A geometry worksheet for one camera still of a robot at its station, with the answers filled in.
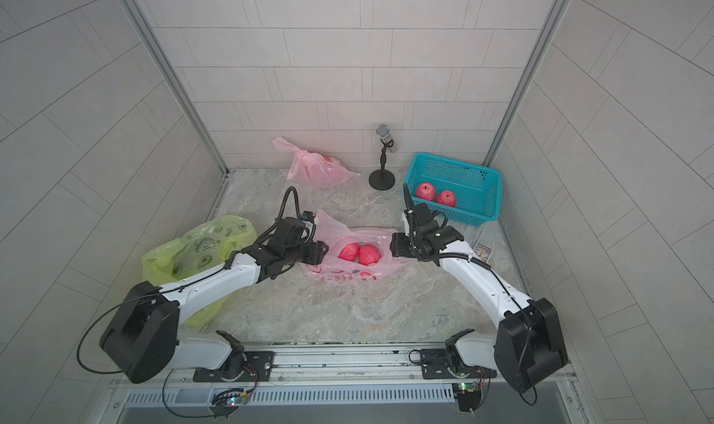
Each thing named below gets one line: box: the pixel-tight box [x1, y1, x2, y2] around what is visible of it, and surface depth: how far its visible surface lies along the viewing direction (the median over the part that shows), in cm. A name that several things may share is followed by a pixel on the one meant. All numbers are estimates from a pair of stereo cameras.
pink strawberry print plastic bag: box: [301, 209, 411, 284], surface depth 86 cm
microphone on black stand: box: [368, 123, 397, 191], surface depth 113 cm
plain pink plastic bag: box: [271, 135, 361, 189], surface depth 104 cm
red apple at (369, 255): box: [357, 243, 383, 266], surface depth 88 cm
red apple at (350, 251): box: [337, 242, 360, 262], surface depth 88 cm
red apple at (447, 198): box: [436, 189, 457, 208], surface depth 103 cm
